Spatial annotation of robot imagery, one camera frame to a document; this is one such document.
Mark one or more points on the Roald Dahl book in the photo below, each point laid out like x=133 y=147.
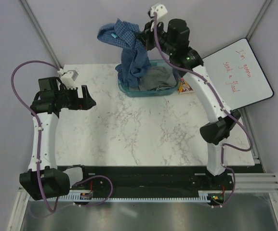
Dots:
x=184 y=87

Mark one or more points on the white slotted cable duct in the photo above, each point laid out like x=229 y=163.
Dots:
x=87 y=196

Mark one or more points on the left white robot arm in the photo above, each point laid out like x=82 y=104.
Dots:
x=43 y=179

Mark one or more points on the grey shirt in bin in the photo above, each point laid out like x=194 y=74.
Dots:
x=157 y=78

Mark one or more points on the teal plastic bin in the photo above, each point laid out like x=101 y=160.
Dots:
x=135 y=92

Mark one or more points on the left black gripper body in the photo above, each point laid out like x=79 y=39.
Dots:
x=69 y=99

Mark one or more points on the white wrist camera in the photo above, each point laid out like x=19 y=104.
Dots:
x=157 y=8
x=68 y=78

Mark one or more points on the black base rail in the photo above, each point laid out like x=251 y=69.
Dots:
x=152 y=181

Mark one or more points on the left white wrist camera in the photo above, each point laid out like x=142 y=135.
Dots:
x=68 y=78

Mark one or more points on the blue checkered long sleeve shirt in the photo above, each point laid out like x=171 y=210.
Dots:
x=134 y=59

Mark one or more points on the whiteboard with red writing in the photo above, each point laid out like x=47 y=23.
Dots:
x=237 y=75

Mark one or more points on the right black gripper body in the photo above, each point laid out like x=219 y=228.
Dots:
x=149 y=35

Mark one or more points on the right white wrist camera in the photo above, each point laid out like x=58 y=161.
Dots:
x=157 y=8

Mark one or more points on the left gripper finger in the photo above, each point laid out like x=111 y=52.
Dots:
x=84 y=90
x=87 y=105

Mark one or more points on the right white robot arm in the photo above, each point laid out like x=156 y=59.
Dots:
x=174 y=42

